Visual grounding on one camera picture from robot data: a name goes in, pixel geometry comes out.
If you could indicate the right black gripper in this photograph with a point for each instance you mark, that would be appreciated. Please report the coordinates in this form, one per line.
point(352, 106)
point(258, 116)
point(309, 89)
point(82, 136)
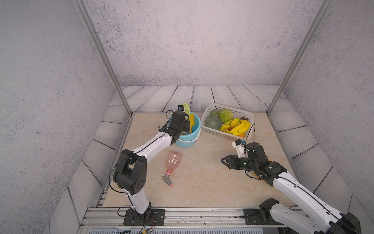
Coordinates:
point(230, 164)

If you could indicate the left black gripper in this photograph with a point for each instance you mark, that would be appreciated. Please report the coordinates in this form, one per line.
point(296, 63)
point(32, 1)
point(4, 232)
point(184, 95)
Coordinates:
point(186, 124)

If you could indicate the yellow shovel blue-tipped handle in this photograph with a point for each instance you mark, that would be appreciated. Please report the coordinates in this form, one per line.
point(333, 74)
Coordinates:
point(192, 122)

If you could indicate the green trowel wooden handle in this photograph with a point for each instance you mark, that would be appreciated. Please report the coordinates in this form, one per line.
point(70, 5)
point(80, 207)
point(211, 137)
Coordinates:
point(186, 108)

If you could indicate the pink spray bottle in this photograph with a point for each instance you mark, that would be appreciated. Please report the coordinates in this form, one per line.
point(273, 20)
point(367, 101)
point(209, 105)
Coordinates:
point(173, 161)

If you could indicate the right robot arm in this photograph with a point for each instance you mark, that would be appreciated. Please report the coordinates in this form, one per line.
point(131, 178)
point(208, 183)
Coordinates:
point(320, 218)

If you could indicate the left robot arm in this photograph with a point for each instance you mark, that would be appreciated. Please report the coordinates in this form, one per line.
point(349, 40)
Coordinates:
point(130, 173)

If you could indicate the light blue plastic bucket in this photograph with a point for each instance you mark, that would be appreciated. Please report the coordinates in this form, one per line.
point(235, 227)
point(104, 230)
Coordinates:
point(187, 141)

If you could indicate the netted green melon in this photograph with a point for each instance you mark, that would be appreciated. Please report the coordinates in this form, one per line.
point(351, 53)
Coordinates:
point(213, 122)

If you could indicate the yellow banana bunch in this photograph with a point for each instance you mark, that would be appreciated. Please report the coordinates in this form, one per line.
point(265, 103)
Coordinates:
point(236, 127)

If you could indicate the smooth green fruit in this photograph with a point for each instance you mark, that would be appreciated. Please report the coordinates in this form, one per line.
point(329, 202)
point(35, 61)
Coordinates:
point(215, 112)

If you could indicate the white plastic basket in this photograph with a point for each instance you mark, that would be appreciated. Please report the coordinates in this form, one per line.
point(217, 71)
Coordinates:
point(236, 114)

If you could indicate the green cabbage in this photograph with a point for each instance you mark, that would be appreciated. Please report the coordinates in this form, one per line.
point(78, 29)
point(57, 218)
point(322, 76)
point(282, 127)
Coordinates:
point(226, 115)

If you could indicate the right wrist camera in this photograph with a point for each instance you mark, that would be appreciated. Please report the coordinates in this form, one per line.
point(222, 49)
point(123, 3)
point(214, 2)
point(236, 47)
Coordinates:
point(239, 146)

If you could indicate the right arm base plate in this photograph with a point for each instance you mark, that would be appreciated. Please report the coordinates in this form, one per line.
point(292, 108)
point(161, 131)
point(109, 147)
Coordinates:
point(258, 217)

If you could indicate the right metal frame post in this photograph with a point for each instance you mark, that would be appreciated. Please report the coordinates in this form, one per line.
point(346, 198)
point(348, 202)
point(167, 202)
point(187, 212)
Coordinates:
point(312, 31)

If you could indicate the metal frame post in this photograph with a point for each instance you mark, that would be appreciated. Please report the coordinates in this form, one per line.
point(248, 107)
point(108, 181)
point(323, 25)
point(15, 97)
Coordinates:
point(84, 14)
point(312, 31)

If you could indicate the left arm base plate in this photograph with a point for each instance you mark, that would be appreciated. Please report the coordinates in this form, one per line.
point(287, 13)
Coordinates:
point(152, 217)

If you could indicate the front aluminium rail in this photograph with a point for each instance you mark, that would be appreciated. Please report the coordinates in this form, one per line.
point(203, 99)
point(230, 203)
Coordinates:
point(178, 220)

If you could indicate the left metal frame post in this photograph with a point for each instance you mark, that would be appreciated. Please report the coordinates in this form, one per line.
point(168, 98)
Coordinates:
point(84, 14)

